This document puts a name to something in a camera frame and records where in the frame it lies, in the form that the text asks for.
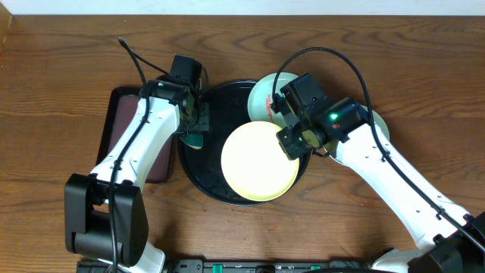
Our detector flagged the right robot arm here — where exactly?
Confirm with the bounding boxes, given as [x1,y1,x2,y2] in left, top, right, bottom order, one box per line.
[273,96,484,272]

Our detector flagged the light blue plate top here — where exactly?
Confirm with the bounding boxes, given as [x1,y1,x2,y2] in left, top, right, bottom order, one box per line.
[247,73,298,128]

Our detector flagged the light blue plate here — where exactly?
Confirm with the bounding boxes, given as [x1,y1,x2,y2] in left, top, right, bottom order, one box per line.
[247,73,298,128]
[324,110,390,166]

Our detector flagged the yellow plate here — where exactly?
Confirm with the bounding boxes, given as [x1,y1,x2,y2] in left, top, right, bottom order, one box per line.
[221,121,300,202]

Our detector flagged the green sponge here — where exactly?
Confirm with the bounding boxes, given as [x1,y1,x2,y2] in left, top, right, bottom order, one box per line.
[180,133,204,149]

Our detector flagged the rectangular black tray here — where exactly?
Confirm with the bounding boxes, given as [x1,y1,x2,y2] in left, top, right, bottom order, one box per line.
[96,86,173,184]

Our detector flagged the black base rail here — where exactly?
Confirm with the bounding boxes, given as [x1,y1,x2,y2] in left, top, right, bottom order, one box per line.
[161,259,376,273]

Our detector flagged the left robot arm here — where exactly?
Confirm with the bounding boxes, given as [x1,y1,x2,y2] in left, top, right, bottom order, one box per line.
[64,76,208,272]

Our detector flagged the round black tray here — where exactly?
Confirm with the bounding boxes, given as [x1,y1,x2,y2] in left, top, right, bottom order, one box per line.
[178,80,310,206]

